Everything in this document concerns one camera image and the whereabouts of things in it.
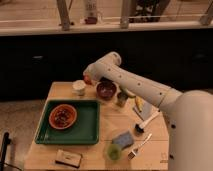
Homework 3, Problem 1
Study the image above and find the red orange apple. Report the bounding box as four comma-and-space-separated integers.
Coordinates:
83, 75, 92, 85

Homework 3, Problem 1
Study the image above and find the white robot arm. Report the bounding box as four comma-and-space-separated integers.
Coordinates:
83, 52, 213, 171

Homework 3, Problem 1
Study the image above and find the white paper cup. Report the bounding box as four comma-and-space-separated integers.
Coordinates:
72, 80, 86, 96

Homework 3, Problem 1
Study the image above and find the green plastic cup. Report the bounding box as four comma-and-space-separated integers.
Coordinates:
106, 144, 121, 161

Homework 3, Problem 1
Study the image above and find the dark red bowl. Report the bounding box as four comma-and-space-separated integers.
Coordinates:
96, 81, 117, 100

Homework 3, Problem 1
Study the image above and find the green cucumber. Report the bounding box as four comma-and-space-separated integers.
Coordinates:
121, 88, 136, 98

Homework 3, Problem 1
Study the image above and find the yellow banana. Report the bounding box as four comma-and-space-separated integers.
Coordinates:
135, 96, 143, 112

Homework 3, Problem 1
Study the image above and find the grey cloth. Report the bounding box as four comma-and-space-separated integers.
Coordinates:
133, 102, 152, 121

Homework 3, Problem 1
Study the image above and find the orange bowl with food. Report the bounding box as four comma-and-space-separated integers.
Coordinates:
49, 104, 77, 130

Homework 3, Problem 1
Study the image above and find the green plastic tray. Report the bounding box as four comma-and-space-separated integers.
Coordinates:
35, 99, 100, 145

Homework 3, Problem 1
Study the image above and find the blue sponge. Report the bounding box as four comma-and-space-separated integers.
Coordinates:
112, 131, 134, 149

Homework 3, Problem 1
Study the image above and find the silver fork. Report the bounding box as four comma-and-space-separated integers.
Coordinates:
128, 133, 152, 160

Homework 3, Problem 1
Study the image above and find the wooden block eraser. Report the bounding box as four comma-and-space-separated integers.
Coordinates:
55, 150, 82, 168

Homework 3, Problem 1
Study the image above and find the black stand at left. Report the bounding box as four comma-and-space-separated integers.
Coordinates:
0, 132, 11, 171

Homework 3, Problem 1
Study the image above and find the white handled black brush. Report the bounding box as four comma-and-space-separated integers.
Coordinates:
135, 111, 160, 133

